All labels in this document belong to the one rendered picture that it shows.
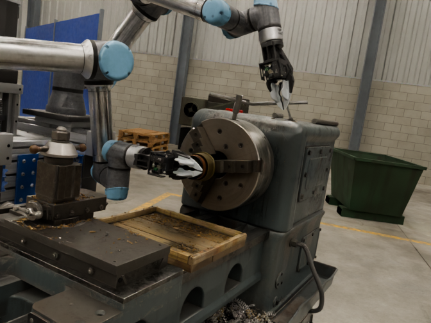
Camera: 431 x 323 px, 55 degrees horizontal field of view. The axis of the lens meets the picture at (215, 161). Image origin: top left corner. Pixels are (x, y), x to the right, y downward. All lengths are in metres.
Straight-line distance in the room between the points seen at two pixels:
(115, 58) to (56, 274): 0.67
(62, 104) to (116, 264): 0.99
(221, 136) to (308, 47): 10.14
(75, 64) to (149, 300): 0.73
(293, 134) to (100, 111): 0.66
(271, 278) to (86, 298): 0.87
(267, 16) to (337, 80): 9.98
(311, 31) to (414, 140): 3.82
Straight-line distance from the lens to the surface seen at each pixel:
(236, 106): 1.39
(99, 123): 1.46
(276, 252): 1.52
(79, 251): 0.85
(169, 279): 0.88
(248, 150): 1.33
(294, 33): 11.56
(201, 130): 1.39
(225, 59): 11.70
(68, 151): 0.96
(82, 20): 6.94
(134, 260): 0.82
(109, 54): 1.29
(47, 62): 1.27
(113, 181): 1.38
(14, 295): 0.98
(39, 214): 0.95
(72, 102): 1.69
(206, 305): 1.25
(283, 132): 1.45
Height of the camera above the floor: 1.28
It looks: 8 degrees down
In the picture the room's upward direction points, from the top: 8 degrees clockwise
